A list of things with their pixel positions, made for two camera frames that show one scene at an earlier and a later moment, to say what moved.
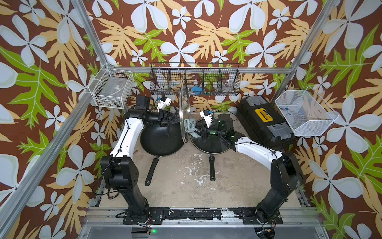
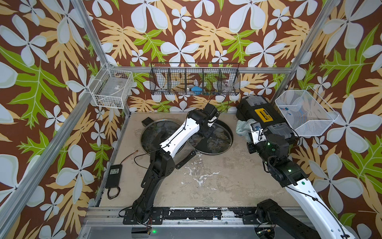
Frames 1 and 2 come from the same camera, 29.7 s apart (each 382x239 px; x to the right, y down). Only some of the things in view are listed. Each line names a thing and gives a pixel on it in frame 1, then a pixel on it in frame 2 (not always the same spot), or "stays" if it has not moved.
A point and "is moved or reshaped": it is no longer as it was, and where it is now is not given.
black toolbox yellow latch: (262, 122) stays
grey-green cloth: (189, 126) is moved or reshaped
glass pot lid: (184, 108) → (155, 132)
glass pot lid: (212, 144) stays
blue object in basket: (197, 89) stays
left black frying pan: (157, 141) stays
